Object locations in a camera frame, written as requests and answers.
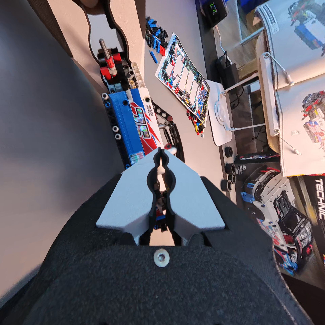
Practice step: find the black lego set box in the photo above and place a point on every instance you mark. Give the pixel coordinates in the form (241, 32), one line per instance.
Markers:
(279, 218)

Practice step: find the white book stand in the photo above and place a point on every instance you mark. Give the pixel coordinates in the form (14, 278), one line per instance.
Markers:
(219, 111)

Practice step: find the lego race car model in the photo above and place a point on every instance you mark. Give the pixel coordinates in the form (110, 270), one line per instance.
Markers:
(127, 121)

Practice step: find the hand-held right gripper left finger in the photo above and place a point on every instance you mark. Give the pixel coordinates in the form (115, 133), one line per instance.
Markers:
(127, 203)

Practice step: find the pile of mixed colour bricks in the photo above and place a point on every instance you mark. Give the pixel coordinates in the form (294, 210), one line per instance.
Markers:
(196, 124)

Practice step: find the black charger with green display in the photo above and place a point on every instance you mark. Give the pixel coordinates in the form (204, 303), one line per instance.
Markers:
(214, 10)

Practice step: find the pile of black blue pins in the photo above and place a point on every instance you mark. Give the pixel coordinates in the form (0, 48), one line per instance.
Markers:
(155, 33)

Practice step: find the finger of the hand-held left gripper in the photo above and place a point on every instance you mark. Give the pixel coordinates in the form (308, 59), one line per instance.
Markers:
(68, 28)
(134, 30)

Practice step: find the black power adapter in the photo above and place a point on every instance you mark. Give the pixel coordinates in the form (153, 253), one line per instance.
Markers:
(228, 71)

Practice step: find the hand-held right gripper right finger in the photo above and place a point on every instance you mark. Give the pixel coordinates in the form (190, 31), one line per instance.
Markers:
(195, 203)

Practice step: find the lego instruction booklet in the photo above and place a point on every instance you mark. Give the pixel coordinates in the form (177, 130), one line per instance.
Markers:
(297, 40)

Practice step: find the holographic sticker sheet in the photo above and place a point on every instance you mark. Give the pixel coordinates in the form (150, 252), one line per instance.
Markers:
(181, 78)

